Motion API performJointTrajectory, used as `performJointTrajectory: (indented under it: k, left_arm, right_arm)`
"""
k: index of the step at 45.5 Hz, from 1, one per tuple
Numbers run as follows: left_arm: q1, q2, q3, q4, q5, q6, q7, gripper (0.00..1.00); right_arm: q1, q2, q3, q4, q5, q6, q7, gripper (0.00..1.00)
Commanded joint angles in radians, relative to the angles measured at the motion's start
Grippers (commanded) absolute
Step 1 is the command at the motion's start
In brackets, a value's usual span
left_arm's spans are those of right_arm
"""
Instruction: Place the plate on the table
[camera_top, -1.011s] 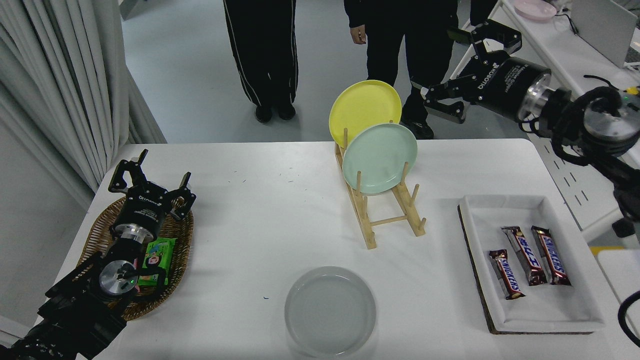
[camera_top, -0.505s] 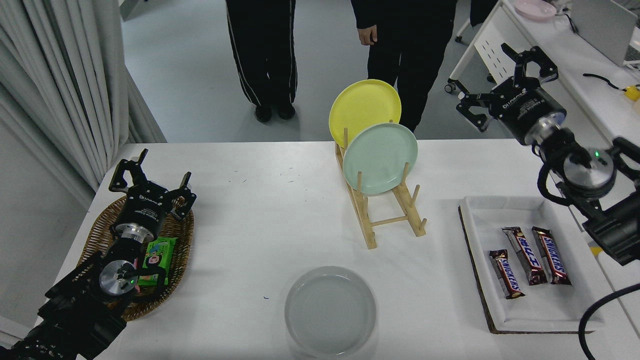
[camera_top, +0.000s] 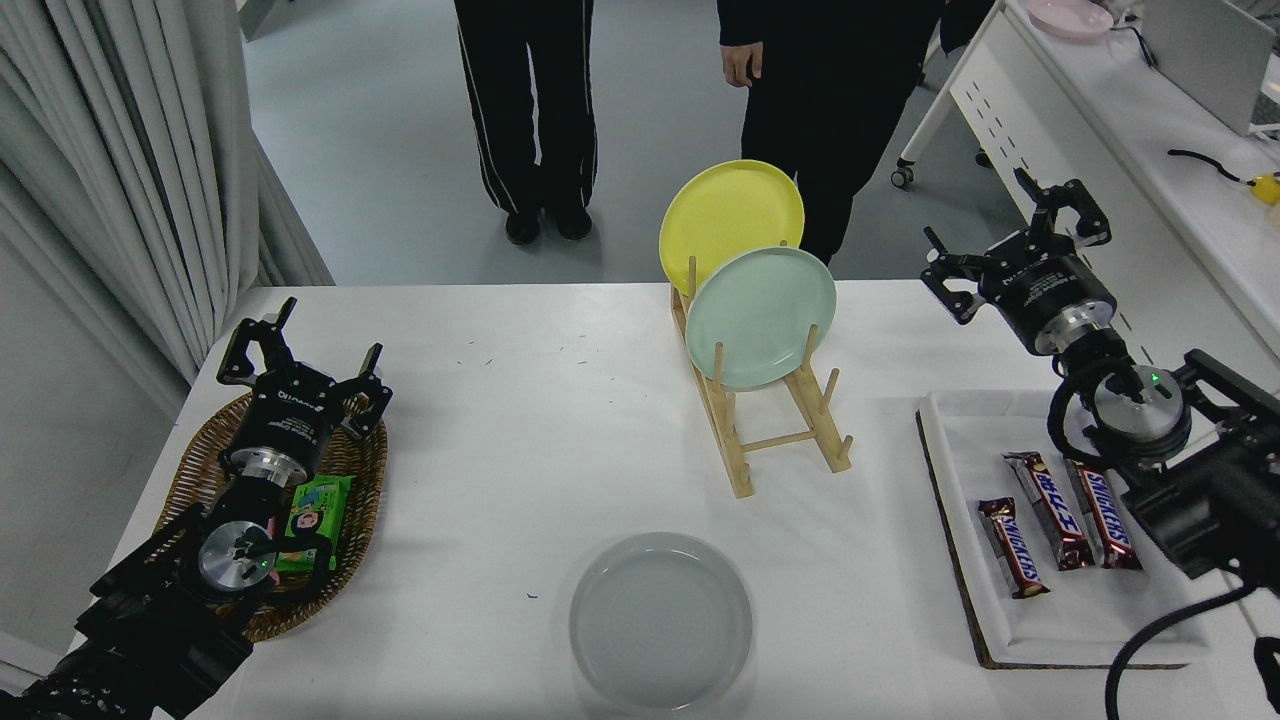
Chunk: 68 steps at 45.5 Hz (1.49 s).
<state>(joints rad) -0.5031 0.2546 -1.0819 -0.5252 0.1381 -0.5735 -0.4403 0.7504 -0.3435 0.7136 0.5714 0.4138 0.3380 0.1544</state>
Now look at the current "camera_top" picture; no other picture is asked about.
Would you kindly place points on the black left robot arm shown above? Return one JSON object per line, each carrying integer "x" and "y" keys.
{"x": 150, "y": 630}

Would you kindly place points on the person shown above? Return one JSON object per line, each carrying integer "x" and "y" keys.
{"x": 520, "y": 100}
{"x": 830, "y": 120}

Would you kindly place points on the white tray with cork edge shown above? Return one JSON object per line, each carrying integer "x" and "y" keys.
{"x": 1060, "y": 630}

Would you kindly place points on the Snickers chocolate bar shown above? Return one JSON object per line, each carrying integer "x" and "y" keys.
{"x": 1105, "y": 520}
{"x": 1050, "y": 510}
{"x": 1015, "y": 550}

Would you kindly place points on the white curtain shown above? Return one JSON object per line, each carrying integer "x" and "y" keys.
{"x": 120, "y": 150}

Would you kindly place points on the grey plate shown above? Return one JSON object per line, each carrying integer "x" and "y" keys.
{"x": 660, "y": 625}

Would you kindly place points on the grey laptop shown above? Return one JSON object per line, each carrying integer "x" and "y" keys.
{"x": 1205, "y": 55}

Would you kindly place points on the yellow plate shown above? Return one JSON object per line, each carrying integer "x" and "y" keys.
{"x": 725, "y": 210}

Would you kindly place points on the white perforated desk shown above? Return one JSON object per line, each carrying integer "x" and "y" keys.
{"x": 1150, "y": 100}

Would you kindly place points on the small yellow object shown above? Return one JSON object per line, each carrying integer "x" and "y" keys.
{"x": 1266, "y": 188}

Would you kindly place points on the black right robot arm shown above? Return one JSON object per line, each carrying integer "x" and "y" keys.
{"x": 1210, "y": 500}

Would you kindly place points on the person's right hand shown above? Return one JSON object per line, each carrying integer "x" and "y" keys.
{"x": 742, "y": 65}

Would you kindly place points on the mint green plate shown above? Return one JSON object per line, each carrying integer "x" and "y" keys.
{"x": 760, "y": 315}

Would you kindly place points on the black hanging cloth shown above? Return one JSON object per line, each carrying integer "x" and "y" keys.
{"x": 972, "y": 20}

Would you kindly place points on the green snack packet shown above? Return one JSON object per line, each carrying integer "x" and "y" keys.
{"x": 325, "y": 505}

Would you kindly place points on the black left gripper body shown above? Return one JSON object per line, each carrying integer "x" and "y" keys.
{"x": 290, "y": 415}

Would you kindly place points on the brown wicker basket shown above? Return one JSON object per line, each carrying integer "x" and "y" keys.
{"x": 200, "y": 460}

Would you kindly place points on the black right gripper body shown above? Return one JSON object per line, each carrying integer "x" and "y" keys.
{"x": 1050, "y": 285}

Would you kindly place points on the pink plate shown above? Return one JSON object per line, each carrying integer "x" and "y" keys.
{"x": 1070, "y": 18}

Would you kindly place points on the wooden plate rack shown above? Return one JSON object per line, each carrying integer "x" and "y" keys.
{"x": 740, "y": 470}

